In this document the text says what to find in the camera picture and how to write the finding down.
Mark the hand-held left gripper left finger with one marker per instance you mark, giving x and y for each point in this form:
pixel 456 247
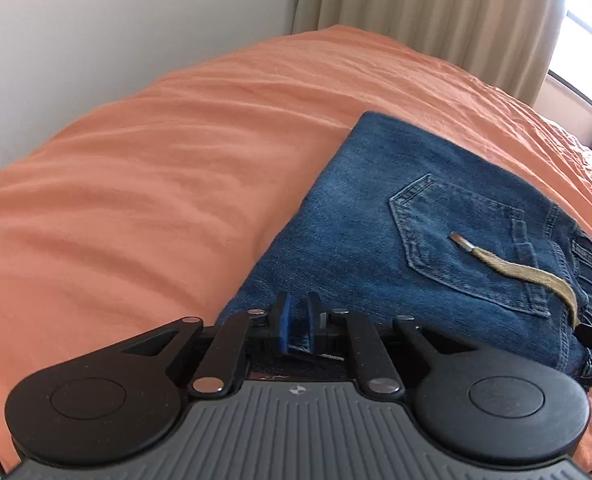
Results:
pixel 281 325

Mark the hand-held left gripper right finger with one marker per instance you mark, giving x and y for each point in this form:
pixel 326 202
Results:
pixel 317 325

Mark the blue denim pants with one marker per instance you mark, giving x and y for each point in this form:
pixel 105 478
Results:
pixel 376 220

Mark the orange embroidered bedspread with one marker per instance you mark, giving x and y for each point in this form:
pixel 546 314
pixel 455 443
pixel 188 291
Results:
pixel 150 160

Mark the window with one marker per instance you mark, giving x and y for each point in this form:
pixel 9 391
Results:
pixel 588 55

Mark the beige curtain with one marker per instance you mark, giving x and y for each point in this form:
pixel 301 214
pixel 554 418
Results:
pixel 426 15

